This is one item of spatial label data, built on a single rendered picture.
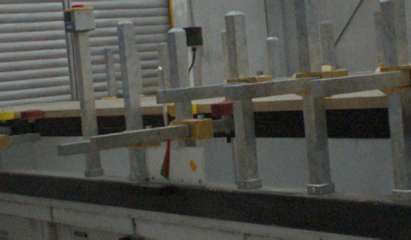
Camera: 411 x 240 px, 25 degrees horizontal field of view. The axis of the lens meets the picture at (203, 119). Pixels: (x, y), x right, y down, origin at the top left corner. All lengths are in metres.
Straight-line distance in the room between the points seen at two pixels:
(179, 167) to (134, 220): 0.35
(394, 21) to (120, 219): 1.26
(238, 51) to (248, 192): 0.34
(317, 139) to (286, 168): 0.43
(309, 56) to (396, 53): 0.25
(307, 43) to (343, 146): 0.36
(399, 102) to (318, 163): 0.28
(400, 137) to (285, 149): 0.64
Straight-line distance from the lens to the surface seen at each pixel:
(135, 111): 2.64
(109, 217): 2.87
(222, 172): 2.68
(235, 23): 2.23
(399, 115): 1.87
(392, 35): 1.87
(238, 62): 2.23
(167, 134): 2.35
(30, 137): 3.55
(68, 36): 5.19
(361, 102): 2.22
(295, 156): 2.43
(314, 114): 2.04
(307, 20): 2.04
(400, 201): 1.89
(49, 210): 3.20
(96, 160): 2.88
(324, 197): 2.02
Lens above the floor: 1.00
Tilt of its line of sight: 3 degrees down
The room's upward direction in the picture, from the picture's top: 5 degrees counter-clockwise
